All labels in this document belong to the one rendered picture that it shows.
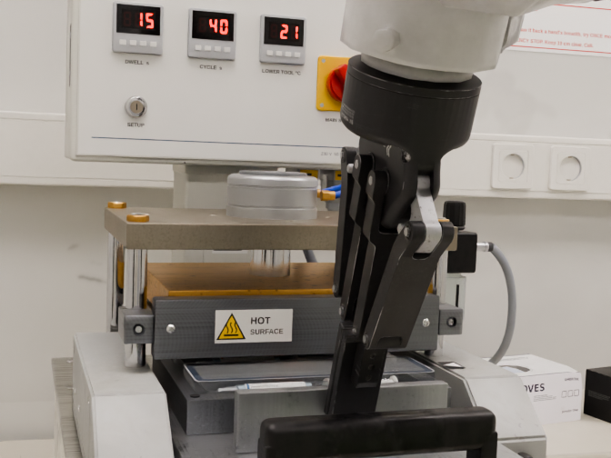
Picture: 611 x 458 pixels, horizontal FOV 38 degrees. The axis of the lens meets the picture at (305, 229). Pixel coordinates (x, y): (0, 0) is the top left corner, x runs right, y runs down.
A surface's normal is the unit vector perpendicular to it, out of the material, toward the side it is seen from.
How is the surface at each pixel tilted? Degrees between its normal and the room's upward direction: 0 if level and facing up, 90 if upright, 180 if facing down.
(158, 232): 90
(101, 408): 40
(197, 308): 90
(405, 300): 124
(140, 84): 90
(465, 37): 110
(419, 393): 90
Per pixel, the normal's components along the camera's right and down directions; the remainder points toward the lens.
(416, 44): -0.26, 0.38
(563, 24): 0.26, 0.09
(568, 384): 0.47, 0.06
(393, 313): 0.22, 0.62
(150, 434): 0.22, -0.70
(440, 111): 0.32, 0.42
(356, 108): -0.79, 0.14
